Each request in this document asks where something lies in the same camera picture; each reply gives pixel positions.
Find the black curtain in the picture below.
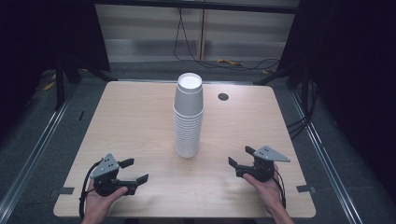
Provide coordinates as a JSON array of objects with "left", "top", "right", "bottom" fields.
[
  {"left": 0, "top": 0, "right": 112, "bottom": 134},
  {"left": 276, "top": 0, "right": 396, "bottom": 203}
]

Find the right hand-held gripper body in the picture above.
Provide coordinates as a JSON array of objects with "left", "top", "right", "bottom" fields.
[{"left": 235, "top": 145, "right": 291, "bottom": 184}]

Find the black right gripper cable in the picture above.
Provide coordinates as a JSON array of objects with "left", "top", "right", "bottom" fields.
[{"left": 272, "top": 169, "right": 288, "bottom": 209}]

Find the black metal stand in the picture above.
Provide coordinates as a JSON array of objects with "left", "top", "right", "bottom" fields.
[{"left": 53, "top": 59, "right": 67, "bottom": 112}]

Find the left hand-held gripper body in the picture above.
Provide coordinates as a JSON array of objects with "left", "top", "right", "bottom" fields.
[{"left": 89, "top": 152, "right": 138, "bottom": 198}]

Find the black overhead bar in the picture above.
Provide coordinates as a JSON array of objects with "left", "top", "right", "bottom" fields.
[{"left": 92, "top": 0, "right": 301, "bottom": 15}]

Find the yellow object on floor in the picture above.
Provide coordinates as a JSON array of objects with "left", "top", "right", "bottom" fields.
[{"left": 216, "top": 58, "right": 245, "bottom": 67}]

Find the grey tape strip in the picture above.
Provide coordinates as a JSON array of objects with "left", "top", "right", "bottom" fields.
[
  {"left": 50, "top": 187, "right": 76, "bottom": 197},
  {"left": 295, "top": 184, "right": 317, "bottom": 194}
]

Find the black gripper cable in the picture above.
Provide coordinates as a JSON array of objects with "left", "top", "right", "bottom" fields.
[
  {"left": 78, "top": 160, "right": 105, "bottom": 220},
  {"left": 272, "top": 169, "right": 288, "bottom": 209}
]

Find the bundle of black cables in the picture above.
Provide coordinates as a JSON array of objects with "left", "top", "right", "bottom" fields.
[{"left": 286, "top": 77, "right": 319, "bottom": 140}]

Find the person's left hand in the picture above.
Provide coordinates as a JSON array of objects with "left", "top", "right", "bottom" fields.
[{"left": 83, "top": 178, "right": 129, "bottom": 219}]

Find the metal floor rail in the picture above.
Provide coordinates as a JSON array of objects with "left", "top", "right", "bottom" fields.
[
  {"left": 0, "top": 81, "right": 79, "bottom": 217},
  {"left": 289, "top": 89, "right": 364, "bottom": 224}
]

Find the person's right hand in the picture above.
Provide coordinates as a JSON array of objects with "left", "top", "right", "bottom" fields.
[{"left": 242, "top": 162, "right": 287, "bottom": 217}]

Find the black hanging cable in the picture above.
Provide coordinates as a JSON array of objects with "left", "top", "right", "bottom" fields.
[{"left": 173, "top": 7, "right": 281, "bottom": 72}]

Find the stack of white paper cups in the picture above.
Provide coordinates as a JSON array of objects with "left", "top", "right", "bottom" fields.
[{"left": 172, "top": 72, "right": 205, "bottom": 159}]

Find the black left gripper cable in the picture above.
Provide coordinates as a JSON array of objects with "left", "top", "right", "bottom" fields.
[{"left": 78, "top": 160, "right": 105, "bottom": 220}]

